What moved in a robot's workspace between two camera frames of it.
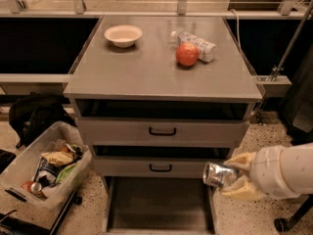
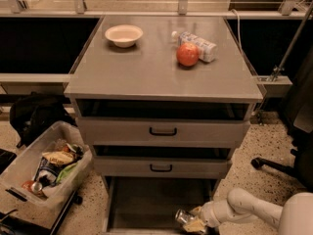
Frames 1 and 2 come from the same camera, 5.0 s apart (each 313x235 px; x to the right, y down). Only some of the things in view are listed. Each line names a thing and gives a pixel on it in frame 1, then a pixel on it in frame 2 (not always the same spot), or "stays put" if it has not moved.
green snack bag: x=66 y=170 stays put
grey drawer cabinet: x=158 y=97 stays put
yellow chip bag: x=58 y=157 stays put
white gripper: x=266 y=170 → x=206 y=213
